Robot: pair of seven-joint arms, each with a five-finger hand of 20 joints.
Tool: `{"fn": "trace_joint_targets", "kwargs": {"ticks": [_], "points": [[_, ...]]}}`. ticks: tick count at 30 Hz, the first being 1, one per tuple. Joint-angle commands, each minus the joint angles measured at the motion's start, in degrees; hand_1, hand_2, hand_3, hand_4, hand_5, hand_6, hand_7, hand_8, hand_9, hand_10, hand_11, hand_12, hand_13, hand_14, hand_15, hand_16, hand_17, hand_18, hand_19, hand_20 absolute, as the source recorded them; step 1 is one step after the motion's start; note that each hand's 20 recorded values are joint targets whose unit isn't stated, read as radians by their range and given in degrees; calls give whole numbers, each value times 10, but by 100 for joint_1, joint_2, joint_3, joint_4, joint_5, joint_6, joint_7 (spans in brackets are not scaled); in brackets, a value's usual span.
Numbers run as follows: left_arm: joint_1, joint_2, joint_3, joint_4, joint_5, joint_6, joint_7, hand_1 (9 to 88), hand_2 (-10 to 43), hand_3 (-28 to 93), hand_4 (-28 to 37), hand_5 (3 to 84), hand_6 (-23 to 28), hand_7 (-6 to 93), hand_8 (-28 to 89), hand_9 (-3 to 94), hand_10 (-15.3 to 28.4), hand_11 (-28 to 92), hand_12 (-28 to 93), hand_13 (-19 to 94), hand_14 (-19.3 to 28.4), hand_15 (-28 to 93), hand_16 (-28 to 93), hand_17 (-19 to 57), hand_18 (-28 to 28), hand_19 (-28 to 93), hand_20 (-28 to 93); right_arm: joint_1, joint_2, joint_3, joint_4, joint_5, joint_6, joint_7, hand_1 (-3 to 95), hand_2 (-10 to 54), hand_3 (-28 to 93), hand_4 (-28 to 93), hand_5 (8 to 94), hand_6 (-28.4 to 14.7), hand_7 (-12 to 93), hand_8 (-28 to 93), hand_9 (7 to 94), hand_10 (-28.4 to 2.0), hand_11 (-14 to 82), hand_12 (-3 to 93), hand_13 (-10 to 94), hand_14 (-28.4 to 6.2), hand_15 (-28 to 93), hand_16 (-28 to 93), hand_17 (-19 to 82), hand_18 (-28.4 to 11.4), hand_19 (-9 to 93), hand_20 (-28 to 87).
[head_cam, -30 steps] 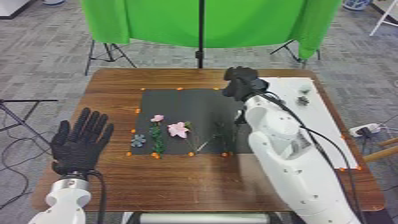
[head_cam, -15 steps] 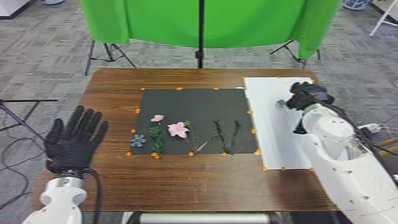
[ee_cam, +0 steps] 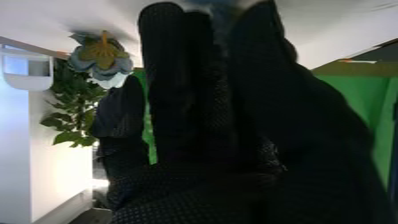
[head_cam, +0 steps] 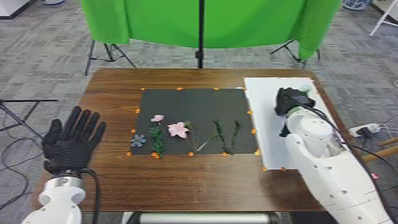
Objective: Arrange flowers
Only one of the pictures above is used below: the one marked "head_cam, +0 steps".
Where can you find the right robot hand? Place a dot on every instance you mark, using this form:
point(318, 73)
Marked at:
point(291, 100)

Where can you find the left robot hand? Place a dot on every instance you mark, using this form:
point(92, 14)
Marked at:
point(71, 143)

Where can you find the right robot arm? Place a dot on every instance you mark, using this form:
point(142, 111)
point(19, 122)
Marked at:
point(328, 173)

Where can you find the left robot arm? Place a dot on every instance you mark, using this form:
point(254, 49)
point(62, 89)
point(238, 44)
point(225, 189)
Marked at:
point(58, 200)

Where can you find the white sheet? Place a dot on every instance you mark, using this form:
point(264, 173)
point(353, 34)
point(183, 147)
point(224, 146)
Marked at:
point(263, 116)

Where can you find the blue flower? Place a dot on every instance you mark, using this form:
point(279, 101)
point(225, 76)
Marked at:
point(136, 140)

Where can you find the black tripod stand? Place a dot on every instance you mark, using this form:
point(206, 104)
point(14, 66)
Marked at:
point(304, 61)
point(90, 56)

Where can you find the green sprig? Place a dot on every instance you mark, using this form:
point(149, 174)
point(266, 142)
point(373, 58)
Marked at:
point(234, 133)
point(218, 135)

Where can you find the black folding stand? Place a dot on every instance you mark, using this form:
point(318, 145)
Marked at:
point(26, 100)

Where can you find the white power strip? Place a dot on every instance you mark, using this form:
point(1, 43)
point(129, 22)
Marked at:
point(366, 128)

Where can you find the small pink flower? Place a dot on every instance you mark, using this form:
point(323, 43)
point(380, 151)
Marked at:
point(156, 118)

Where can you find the dark mat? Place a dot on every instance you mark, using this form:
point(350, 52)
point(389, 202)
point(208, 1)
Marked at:
point(195, 110)

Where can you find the pink lily flower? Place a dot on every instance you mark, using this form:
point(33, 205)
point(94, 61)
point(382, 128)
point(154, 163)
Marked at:
point(177, 130)

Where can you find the wooden sticks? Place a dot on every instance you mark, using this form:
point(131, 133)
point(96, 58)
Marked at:
point(382, 151)

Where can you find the black stand pole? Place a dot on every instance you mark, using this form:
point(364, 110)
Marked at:
point(200, 33)

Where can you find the blue and white vase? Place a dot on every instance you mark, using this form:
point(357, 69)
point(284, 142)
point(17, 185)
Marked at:
point(357, 4)

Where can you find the pale grey bar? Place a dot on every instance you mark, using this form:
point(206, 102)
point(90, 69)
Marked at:
point(200, 218)

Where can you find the white frame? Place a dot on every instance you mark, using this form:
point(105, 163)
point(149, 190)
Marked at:
point(383, 18)

